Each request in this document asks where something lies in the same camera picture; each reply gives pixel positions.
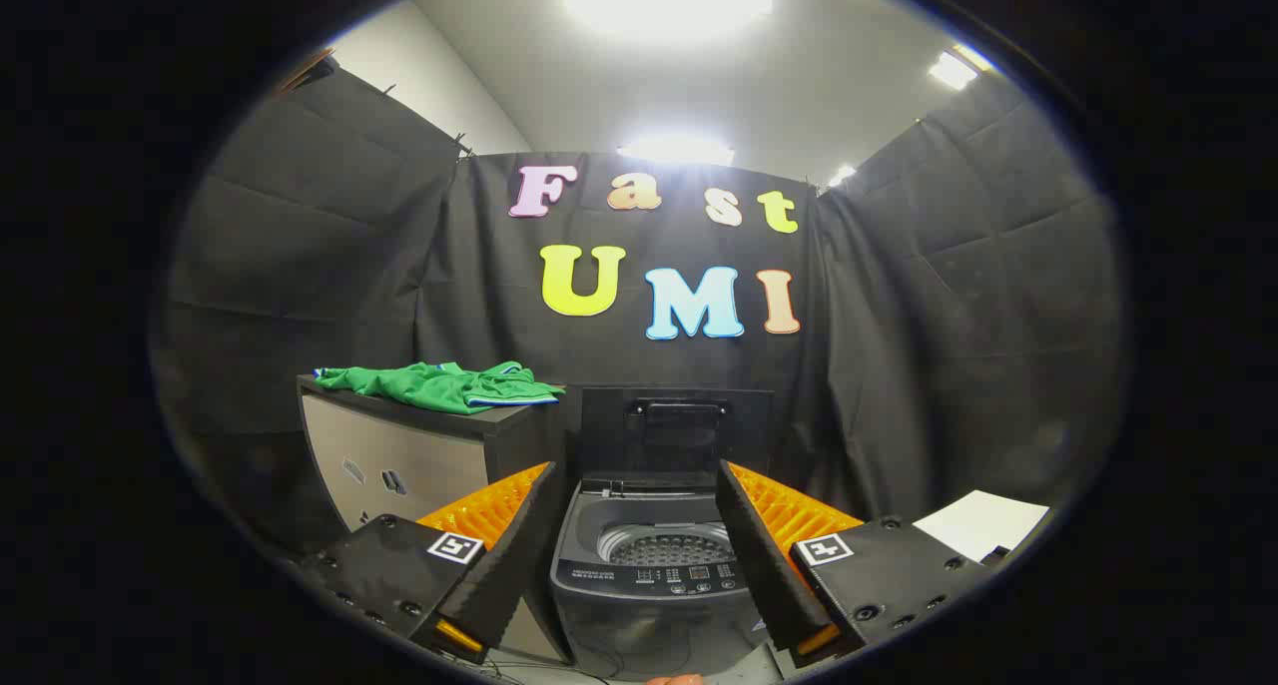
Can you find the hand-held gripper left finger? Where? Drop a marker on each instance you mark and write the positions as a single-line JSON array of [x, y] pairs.
[[514, 565]]

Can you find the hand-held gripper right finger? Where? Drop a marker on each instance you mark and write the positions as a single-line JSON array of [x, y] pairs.
[[764, 565]]

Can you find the grey washing machine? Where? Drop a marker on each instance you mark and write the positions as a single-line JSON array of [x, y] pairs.
[[649, 625]]

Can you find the green polo shirt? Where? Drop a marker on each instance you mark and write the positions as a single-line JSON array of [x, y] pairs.
[[429, 385]]

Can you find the dark grey cabinet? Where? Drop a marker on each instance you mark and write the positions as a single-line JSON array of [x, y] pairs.
[[399, 455]]

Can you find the white sheet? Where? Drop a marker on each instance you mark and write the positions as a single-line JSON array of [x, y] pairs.
[[983, 523]]

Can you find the black backdrop cloth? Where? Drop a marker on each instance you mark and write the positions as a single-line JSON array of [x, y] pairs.
[[899, 365]]

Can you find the brown wooden frame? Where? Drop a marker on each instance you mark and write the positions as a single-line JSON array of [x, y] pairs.
[[305, 69]]

